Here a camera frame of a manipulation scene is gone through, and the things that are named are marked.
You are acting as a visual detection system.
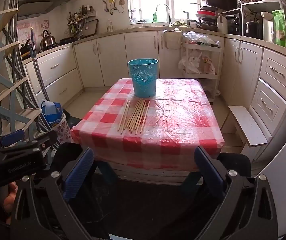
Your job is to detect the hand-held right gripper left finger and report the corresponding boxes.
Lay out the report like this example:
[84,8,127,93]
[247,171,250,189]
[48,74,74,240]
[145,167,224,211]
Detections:
[10,147,110,240]

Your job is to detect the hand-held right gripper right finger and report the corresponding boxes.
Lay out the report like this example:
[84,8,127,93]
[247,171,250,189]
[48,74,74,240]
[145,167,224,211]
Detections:
[180,146,281,240]

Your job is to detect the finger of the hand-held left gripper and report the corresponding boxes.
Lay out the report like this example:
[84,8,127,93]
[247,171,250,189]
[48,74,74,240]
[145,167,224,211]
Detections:
[0,129,26,148]
[26,129,59,153]

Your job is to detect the group of wooden chopsticks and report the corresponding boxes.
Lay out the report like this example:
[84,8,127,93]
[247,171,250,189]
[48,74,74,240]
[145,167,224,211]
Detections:
[117,99,151,134]

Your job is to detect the blue perforated utensil holder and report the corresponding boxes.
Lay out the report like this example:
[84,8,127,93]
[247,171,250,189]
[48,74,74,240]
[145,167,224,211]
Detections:
[128,58,159,98]

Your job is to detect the person's left hand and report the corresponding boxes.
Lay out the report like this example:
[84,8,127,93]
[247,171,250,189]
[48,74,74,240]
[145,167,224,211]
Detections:
[3,181,19,225]

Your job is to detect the floral print bag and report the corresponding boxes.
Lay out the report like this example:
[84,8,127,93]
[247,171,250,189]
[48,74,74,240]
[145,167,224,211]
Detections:
[55,115,73,144]

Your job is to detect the blue plastic bag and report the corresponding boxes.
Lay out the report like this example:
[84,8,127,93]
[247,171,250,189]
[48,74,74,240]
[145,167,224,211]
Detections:
[41,101,63,130]

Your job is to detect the dark floor mat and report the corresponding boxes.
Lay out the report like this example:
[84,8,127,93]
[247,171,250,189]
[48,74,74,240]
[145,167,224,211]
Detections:
[63,110,83,130]

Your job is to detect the beige blue folding shelf rack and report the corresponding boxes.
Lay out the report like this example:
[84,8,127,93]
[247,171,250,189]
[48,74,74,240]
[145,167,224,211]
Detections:
[0,7,43,143]

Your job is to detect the white wooden stool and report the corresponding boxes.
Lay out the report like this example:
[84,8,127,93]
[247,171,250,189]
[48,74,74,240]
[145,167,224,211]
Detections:
[228,105,269,147]

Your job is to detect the red white checkered tablecloth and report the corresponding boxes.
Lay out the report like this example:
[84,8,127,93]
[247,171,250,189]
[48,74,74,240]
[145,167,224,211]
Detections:
[70,78,225,172]

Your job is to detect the grey mop pole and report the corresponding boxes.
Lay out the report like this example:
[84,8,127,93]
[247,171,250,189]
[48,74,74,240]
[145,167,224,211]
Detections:
[29,26,51,103]

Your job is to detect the white kitchen cart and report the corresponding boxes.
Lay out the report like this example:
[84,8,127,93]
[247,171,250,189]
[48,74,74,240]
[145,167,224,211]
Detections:
[182,41,222,98]

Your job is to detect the metal stovetop kettle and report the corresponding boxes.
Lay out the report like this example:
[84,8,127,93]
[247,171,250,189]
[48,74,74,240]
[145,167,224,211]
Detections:
[40,29,56,50]

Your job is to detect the cream lower kitchen cabinets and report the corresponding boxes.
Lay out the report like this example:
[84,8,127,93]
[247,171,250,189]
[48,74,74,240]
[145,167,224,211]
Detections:
[23,29,286,163]

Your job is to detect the white plastic bag bundle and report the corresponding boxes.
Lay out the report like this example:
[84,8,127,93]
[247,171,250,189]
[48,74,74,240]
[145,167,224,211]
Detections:
[178,51,216,74]

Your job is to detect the dark framed tray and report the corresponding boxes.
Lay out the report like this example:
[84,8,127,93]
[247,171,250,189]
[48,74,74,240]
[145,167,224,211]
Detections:
[82,19,99,37]

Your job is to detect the clear plastic bag heap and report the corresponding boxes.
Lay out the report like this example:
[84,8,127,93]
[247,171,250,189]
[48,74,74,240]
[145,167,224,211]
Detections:
[183,31,221,47]

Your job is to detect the grey range hood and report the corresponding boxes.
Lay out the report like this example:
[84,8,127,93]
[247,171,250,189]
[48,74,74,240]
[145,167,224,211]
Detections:
[18,0,71,18]

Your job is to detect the white hanging trash bin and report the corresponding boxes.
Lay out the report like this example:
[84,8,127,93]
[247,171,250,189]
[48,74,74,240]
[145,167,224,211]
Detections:
[163,29,183,50]

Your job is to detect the white plastic jug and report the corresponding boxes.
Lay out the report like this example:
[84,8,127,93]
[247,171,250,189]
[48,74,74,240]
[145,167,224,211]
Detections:
[217,14,228,34]

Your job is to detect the black steel cooker pot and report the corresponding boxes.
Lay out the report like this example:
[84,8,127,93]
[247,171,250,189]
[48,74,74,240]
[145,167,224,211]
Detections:
[244,21,262,39]

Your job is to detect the black toaster oven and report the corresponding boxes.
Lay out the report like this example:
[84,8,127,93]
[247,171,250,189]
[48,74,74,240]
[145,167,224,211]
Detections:
[222,9,246,36]

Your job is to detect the stack of pots and pans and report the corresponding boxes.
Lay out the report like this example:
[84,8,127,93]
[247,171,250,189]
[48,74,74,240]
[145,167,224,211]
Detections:
[195,5,220,32]

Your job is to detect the white thermo pot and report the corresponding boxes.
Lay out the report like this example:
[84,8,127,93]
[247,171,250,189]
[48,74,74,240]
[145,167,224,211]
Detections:
[261,11,275,43]

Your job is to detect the green snack packet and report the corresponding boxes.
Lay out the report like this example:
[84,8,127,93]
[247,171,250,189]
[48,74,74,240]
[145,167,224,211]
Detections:
[272,9,286,47]

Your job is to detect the curved chrome faucet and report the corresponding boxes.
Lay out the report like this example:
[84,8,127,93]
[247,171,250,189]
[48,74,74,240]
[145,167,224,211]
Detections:
[155,4,172,27]

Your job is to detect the black microwave oven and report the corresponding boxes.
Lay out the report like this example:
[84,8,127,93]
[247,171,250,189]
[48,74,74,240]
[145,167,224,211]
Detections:
[203,0,245,12]

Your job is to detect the white countertop shelf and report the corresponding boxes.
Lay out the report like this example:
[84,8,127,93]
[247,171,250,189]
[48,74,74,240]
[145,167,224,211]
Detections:
[241,0,284,40]

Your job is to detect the bright kitchen window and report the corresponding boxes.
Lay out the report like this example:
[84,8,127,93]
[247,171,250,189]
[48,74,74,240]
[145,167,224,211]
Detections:
[128,0,203,24]

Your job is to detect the grey metal tube frame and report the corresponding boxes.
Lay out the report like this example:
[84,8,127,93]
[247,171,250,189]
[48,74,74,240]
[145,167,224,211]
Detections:
[6,0,44,123]

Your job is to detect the pink wall stickers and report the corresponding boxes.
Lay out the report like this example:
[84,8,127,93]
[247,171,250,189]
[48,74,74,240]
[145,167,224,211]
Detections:
[18,19,49,43]

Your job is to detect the wall rack with utensils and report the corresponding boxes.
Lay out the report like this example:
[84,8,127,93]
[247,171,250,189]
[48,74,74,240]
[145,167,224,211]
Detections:
[66,4,98,38]

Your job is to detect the water heater hose bundle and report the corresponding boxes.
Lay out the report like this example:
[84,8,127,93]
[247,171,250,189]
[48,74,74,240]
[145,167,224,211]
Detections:
[102,0,123,13]

